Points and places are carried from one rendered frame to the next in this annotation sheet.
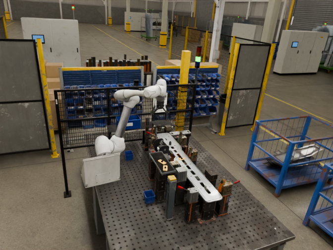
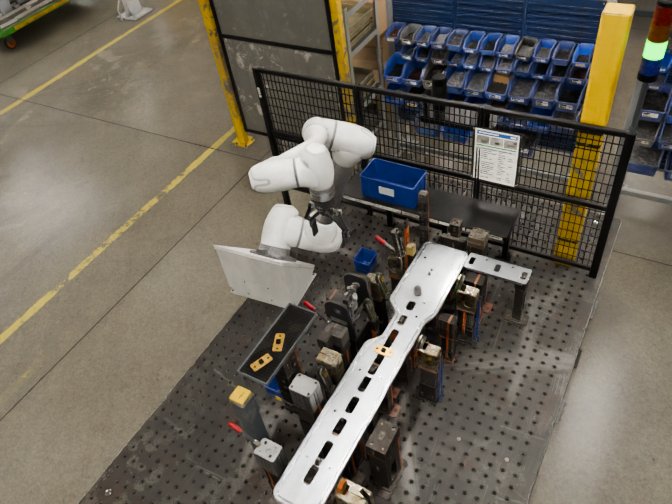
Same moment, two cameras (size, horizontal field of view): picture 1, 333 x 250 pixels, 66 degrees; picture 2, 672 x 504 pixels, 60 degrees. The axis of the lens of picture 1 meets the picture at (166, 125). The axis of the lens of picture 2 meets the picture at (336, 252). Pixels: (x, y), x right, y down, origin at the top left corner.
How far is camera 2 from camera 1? 2.18 m
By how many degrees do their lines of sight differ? 52
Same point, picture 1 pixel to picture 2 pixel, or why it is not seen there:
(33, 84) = (316, 14)
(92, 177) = (239, 281)
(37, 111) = (326, 74)
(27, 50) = not seen: outside the picture
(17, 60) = not seen: outside the picture
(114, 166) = (275, 281)
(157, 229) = (223, 459)
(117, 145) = (309, 237)
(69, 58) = not seen: outside the picture
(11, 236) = (184, 295)
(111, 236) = (160, 412)
